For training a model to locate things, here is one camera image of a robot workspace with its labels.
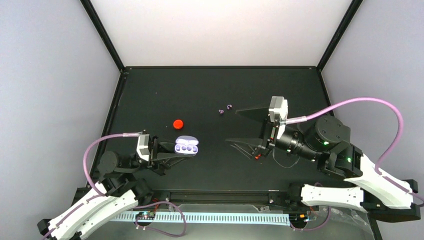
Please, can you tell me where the black left rear frame post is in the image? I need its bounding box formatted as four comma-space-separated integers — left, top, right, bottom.
80, 0, 125, 72

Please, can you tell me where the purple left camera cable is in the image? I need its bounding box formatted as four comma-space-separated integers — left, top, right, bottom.
82, 132, 142, 197

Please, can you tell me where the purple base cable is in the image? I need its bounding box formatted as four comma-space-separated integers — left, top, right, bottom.
289, 202, 332, 232
134, 199, 189, 238

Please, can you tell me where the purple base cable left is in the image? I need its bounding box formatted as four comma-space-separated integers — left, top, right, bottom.
134, 199, 189, 238

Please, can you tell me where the clear glass cup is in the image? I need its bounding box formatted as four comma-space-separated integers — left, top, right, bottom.
271, 148, 300, 169

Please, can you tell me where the black frame post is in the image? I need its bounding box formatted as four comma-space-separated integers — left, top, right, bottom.
316, 0, 363, 73
80, 0, 125, 72

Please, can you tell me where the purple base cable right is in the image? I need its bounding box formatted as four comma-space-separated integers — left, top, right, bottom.
289, 202, 332, 232

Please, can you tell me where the orange round bottle cap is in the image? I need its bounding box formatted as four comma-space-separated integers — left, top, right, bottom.
172, 119, 184, 130

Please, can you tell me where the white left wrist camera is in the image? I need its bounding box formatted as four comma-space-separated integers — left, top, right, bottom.
136, 134, 150, 162

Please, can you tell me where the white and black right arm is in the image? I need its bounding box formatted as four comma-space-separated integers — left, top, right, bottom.
228, 107, 421, 223

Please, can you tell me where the purple camera cable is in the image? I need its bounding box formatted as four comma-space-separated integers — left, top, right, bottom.
82, 132, 142, 197
279, 96, 424, 206

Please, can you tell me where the lavender earbud charging case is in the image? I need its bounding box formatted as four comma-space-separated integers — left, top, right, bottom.
174, 135, 199, 155

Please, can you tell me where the black right rear frame post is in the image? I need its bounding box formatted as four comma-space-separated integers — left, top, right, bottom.
316, 0, 363, 73

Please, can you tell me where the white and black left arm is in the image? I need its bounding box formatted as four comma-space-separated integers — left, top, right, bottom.
37, 131, 199, 240

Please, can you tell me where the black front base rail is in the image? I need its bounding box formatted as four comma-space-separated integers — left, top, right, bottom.
74, 187, 375, 213

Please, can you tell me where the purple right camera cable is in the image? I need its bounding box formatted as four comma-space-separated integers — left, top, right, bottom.
279, 96, 424, 206

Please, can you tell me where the light blue slotted cable duct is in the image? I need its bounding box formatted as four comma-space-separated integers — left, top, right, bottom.
112, 211, 290, 226

